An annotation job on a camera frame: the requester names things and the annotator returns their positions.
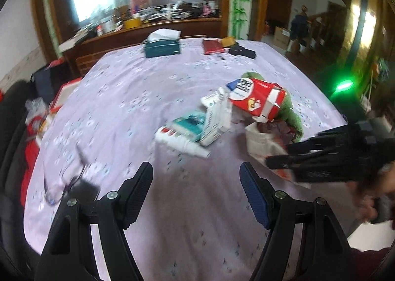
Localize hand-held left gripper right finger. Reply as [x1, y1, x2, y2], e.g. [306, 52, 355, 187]
[239, 161, 358, 281]

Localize wooden stair railing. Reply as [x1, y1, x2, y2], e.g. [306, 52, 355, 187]
[308, 11, 337, 51]

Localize eyeglasses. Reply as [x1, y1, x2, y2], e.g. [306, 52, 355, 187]
[43, 142, 91, 206]

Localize pile of assorted clutter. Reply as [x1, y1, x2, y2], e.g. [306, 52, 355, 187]
[59, 0, 222, 45]

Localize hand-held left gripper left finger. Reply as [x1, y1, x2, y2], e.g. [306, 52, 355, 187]
[34, 161, 154, 281]

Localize green plush toy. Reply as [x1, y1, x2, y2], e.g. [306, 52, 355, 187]
[241, 71, 304, 143]

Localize white plastic bag red print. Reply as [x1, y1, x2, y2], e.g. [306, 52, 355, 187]
[245, 122, 312, 189]

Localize wooden cabinet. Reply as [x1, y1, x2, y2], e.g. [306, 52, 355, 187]
[58, 17, 223, 76]

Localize black wallet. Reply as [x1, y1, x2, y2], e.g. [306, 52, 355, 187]
[228, 45, 257, 60]

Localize teal tissue packet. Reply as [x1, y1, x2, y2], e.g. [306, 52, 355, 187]
[172, 111, 207, 141]

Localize green bamboo wall decal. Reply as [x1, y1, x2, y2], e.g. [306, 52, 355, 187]
[230, 0, 251, 40]

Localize clear plastic bag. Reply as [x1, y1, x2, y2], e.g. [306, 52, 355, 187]
[25, 97, 50, 122]

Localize black smartphone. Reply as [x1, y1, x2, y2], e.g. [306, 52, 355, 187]
[66, 176, 100, 204]

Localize dark blue bag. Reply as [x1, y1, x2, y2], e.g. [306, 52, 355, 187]
[30, 67, 81, 103]

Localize teal tissue box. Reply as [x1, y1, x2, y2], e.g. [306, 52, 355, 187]
[144, 30, 181, 58]

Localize blue and white medicine box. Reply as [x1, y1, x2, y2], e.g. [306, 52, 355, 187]
[200, 80, 239, 147]

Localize red and white carton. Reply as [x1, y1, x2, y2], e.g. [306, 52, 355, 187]
[228, 77, 287, 123]

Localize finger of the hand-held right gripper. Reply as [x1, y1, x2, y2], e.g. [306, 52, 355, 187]
[288, 124, 355, 156]
[265, 149, 355, 183]

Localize white spray bottle red label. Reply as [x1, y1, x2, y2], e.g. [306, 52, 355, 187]
[154, 126, 211, 159]

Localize red wallet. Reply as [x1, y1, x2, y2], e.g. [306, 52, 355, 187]
[202, 39, 225, 55]

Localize cardboard box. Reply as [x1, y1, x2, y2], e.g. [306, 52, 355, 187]
[273, 26, 292, 49]

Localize gold glossy pillar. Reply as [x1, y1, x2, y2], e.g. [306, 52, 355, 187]
[338, 0, 372, 70]

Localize dark wooden door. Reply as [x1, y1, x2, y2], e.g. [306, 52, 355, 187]
[265, 0, 296, 35]

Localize person's right hand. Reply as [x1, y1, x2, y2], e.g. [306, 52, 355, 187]
[346, 162, 395, 225]

